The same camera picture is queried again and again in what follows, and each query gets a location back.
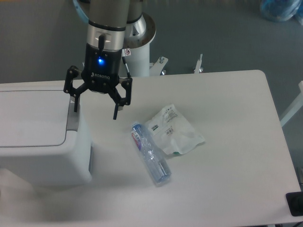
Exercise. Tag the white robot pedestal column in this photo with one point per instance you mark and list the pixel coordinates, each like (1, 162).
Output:
(138, 60)

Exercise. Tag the clear plastic water bottle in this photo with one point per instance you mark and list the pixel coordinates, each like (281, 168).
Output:
(151, 154)

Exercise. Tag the black device at table edge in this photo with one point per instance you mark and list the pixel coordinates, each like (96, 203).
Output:
(295, 203)

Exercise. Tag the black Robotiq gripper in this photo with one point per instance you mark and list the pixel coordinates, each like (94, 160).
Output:
(100, 74)

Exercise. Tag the blue plastic bag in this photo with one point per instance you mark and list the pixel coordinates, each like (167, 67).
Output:
(282, 10)

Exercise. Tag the grey lid push button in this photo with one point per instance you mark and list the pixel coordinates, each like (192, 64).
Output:
(73, 118)

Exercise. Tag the white plastic packaging bag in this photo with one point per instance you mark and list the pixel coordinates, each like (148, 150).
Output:
(172, 132)

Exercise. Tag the white table leg frame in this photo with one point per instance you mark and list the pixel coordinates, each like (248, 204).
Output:
(293, 108)

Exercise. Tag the white pedestal base frame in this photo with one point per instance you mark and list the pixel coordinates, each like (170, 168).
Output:
(155, 68)

